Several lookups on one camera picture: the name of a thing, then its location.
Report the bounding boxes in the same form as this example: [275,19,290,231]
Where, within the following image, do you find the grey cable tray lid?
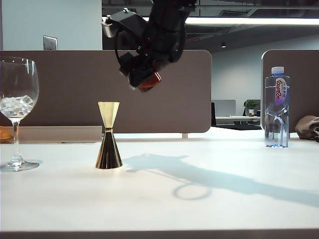
[9,125,103,144]

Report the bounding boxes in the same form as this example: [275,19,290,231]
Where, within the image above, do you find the brown desk partition panel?
[0,49,212,134]
[261,49,319,132]

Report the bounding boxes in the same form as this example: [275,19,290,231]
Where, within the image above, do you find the small amber glass measuring cup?
[138,70,162,94]

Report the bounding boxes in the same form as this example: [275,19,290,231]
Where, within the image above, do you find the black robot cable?
[114,26,130,69]

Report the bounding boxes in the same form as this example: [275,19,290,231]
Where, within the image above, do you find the metal wall outlet plate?
[43,35,58,51]

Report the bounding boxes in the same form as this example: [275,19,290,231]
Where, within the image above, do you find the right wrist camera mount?
[101,8,150,38]

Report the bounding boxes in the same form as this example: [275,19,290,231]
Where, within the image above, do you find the white background desk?
[215,115,262,130]

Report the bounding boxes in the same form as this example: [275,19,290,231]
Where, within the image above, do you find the pale background desk divider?
[211,99,236,117]

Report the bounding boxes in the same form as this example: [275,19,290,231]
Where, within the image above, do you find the crumpled brown cloth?
[295,115,319,143]

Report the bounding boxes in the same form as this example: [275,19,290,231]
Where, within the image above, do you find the potted green plant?
[243,100,260,117]

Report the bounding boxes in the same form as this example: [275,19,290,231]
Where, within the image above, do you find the gold metal jigger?
[95,101,124,170]

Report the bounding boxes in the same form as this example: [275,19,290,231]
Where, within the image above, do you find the long ceiling light strip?
[101,16,319,26]

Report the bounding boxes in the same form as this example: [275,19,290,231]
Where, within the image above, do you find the clear wine glass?
[0,56,40,172]

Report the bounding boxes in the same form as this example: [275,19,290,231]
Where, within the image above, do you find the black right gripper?
[118,9,190,91]

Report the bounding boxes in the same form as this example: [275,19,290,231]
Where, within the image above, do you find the clear plastic water bottle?
[264,66,291,149]

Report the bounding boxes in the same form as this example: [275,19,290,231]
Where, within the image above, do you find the black office chair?
[211,101,217,127]

